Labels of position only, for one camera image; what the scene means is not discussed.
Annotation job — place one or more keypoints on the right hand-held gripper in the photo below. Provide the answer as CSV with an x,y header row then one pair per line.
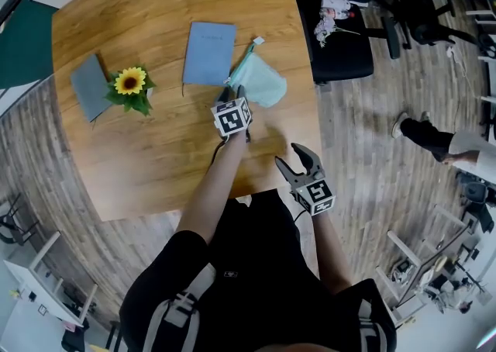
x,y
315,195

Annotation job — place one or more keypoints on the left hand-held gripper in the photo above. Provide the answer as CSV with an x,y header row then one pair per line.
x,y
231,118

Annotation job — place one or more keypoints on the mint green pouch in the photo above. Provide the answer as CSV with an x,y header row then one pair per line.
x,y
263,81

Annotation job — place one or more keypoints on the person's left forearm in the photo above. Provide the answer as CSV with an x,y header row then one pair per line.
x,y
215,187

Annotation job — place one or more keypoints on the person's right forearm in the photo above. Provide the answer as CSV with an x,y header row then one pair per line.
x,y
331,253

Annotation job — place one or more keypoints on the blue notebook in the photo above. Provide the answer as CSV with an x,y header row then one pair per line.
x,y
209,54

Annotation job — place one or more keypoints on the potted sunflower plant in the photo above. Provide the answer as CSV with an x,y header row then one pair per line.
x,y
129,85

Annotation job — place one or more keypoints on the purple artificial flowers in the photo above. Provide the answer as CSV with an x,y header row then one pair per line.
x,y
323,28

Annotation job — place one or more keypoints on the black office chair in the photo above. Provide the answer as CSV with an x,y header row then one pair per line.
x,y
422,13
341,56

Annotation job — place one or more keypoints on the person's black clothing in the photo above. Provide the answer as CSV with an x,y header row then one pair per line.
x,y
263,284

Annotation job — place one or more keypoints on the white red plastic bottle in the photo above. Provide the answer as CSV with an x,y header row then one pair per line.
x,y
337,7

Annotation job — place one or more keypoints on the grey notebook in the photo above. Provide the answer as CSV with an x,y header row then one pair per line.
x,y
89,88

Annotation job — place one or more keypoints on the person's head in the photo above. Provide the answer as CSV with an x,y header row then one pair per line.
x,y
294,349

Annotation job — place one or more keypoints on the white power strip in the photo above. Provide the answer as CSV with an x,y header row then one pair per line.
x,y
452,52

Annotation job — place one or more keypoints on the green partition panel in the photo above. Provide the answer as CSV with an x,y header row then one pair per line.
x,y
23,44

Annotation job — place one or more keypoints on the black metal chair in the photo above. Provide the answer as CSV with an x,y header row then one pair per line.
x,y
15,226

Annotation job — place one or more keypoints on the black bag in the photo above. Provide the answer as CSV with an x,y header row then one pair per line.
x,y
75,337

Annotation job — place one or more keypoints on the white frame desk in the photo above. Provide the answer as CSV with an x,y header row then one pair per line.
x,y
403,249

